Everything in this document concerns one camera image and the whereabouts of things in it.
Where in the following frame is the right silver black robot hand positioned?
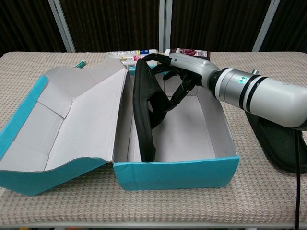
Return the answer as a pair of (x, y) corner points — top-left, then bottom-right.
(142, 52), (220, 112)

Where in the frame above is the black rubber slipper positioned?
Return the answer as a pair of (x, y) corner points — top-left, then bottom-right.
(132, 59), (177, 162)
(244, 112), (307, 173)

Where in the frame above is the teal cardboard shoe box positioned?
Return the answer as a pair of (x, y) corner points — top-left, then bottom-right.
(0, 58), (241, 197)

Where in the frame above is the brown juice bottle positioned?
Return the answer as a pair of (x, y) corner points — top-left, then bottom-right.
(165, 47), (212, 62)

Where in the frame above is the white tube blue label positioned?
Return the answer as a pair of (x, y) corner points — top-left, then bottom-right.
(106, 49), (159, 58)

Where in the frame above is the beige woven tablecloth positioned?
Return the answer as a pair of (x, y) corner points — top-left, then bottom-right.
(0, 51), (307, 227)

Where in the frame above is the white partition frame post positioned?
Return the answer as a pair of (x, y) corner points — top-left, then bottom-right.
(158, 0), (173, 51)
(47, 0), (76, 53)
(252, 0), (282, 52)

